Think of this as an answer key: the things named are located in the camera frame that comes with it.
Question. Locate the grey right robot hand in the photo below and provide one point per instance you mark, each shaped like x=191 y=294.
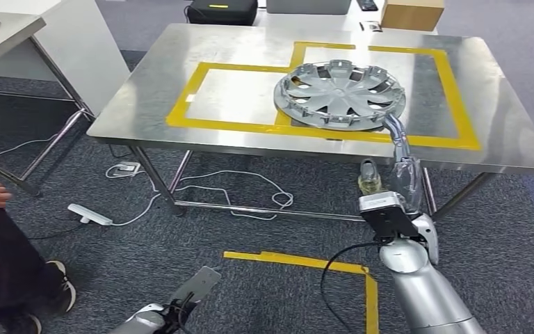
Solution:
x=410 y=184

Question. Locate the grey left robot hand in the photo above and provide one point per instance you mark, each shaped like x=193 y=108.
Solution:
x=198 y=288

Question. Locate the grey plastic wheel hubcap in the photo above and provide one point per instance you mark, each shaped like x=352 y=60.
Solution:
x=340 y=97

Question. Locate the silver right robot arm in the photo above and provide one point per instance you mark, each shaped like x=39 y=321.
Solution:
x=423 y=290

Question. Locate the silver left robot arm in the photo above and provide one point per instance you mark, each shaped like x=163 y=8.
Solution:
x=142 y=320

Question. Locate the stainless steel workbench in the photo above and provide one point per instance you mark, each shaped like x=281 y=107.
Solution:
x=133 y=106

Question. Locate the yellow floor tape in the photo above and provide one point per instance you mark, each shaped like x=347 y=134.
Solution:
x=294 y=260

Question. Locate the white power strip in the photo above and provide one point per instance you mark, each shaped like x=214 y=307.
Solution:
x=89 y=214

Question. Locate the white floor socket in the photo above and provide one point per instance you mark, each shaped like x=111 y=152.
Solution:
x=126 y=168

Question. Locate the black and white device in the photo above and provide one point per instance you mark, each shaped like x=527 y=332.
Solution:
x=372 y=26

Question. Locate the brown cardboard box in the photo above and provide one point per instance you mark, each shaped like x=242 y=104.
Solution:
x=410 y=14

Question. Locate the black smartphone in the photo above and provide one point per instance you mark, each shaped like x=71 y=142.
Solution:
x=367 y=4

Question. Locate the yellow tape outline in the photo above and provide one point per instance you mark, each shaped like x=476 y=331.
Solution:
x=185 y=101

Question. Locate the person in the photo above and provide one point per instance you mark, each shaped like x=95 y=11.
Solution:
x=0 y=258

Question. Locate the grey laptop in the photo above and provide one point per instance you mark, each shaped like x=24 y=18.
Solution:
x=308 y=7

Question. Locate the black carrying case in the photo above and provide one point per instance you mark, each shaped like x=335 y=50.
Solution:
x=221 y=14

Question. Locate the small steel table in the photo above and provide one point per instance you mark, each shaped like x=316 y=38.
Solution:
x=9 y=37

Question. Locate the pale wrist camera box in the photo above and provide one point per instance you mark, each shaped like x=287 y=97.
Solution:
x=387 y=216

